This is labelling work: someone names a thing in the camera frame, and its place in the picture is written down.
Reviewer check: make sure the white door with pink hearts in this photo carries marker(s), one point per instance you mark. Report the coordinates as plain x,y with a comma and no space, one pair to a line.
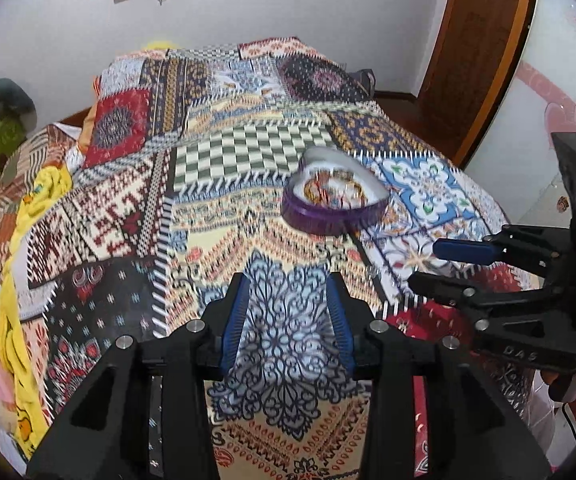
562,70

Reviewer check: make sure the colourful patchwork blanket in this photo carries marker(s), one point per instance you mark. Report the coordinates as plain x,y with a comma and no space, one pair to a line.
268,200

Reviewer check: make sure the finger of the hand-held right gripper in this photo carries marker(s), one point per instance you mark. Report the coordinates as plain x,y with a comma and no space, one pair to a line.
462,251
447,290

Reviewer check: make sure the brown wooden door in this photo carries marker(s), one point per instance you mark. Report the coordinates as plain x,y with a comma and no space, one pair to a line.
472,50

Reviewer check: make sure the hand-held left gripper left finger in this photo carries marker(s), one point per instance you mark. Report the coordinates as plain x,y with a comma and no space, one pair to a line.
233,320

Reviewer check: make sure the yellow round object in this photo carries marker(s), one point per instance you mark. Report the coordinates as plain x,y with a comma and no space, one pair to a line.
160,45

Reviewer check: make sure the purple heart-shaped tin box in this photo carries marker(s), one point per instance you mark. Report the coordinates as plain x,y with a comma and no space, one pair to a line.
333,200

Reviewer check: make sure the yellow cloth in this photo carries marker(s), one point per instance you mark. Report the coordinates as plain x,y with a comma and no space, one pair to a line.
23,280

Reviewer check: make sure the dark blue bag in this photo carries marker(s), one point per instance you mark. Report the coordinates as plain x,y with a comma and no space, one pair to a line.
362,85

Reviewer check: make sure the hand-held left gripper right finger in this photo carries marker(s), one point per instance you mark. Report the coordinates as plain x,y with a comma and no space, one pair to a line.
340,320

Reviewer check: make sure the brown patterned quilt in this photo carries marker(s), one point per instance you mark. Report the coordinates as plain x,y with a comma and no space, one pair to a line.
13,175

